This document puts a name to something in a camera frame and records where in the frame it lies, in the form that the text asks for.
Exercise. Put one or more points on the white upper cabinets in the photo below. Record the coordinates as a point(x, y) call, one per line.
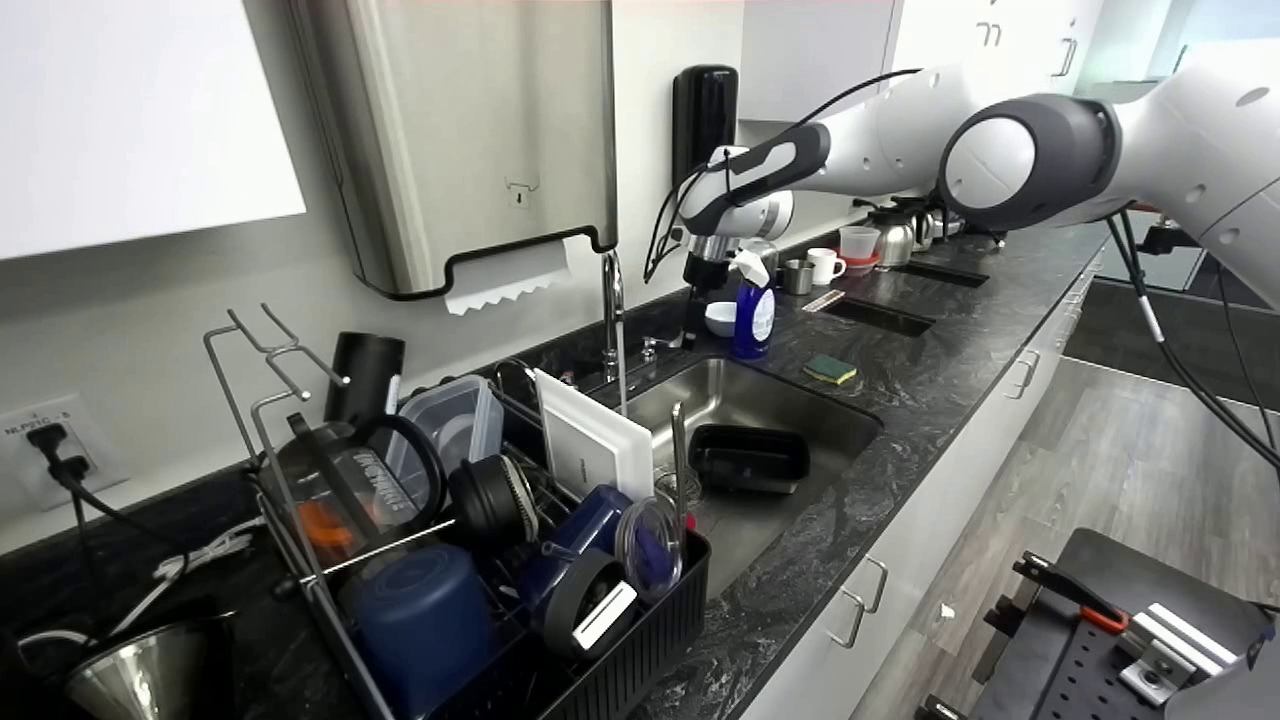
point(854, 44)

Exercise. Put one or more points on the white lower cabinets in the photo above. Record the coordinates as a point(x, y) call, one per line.
point(933, 506)

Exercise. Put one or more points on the black wall soap dispenser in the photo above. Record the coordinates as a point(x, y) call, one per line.
point(707, 122)

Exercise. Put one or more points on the white paper towel sheet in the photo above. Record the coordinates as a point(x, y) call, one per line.
point(505, 281)

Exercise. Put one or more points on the white mug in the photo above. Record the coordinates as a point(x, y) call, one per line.
point(821, 264)

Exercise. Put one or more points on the large blue bowl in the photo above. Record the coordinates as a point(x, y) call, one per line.
point(421, 624)

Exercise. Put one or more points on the green yellow sponge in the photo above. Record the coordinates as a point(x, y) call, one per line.
point(830, 370)

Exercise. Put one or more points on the black item with white label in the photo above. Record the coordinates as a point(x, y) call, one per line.
point(592, 607)

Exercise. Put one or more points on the glass bowl with black rim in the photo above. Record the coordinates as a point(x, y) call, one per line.
point(363, 484)

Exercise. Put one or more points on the metal utensil in rack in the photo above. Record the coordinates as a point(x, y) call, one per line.
point(676, 454)

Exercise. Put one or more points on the blue round lid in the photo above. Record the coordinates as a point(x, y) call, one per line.
point(650, 547)

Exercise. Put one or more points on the stainless steel funnel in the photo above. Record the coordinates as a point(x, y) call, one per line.
point(142, 681)

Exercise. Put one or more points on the blue dish soap bottle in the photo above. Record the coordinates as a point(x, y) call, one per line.
point(754, 320)

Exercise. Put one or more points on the clear lidded food container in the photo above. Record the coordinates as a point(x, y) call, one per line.
point(460, 422)

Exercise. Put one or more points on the white wall power outlet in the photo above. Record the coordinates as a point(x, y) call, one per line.
point(64, 422)

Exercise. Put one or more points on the black rectangular plastic container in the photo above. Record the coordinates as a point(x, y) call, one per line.
point(750, 462)

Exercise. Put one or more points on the chrome gooseneck faucet spout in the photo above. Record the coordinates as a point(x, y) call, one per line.
point(613, 333)

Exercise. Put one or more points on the blue cup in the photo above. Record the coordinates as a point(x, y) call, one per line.
point(584, 520)

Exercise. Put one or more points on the stainless paper towel dispenser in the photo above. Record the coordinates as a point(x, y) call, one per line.
point(464, 135)

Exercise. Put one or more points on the black dish drying rack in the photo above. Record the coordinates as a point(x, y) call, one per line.
point(640, 643)

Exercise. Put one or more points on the black tumbler cup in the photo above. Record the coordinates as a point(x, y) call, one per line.
point(363, 383)

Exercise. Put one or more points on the clear cup with red base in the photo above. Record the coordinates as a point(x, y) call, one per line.
point(862, 244)

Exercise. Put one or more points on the stainless steel sink basin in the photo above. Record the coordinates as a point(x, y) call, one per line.
point(787, 407)

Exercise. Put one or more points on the white cabinets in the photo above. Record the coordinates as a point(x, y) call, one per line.
point(854, 44)
point(933, 506)

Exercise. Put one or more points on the white square plate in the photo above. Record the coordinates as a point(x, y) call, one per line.
point(592, 443)

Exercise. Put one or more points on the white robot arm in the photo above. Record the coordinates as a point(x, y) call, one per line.
point(1041, 155)

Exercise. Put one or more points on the black counter mat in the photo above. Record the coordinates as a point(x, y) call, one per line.
point(880, 318)
point(942, 269)

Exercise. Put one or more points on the white wall cabinet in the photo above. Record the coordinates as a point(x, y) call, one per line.
point(135, 104)

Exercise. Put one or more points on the small white bowl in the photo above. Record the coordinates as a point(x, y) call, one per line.
point(718, 318)

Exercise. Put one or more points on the black equipment cart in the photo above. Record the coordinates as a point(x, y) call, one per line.
point(1132, 643)

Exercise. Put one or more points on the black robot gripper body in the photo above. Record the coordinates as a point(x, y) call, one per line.
point(754, 213)

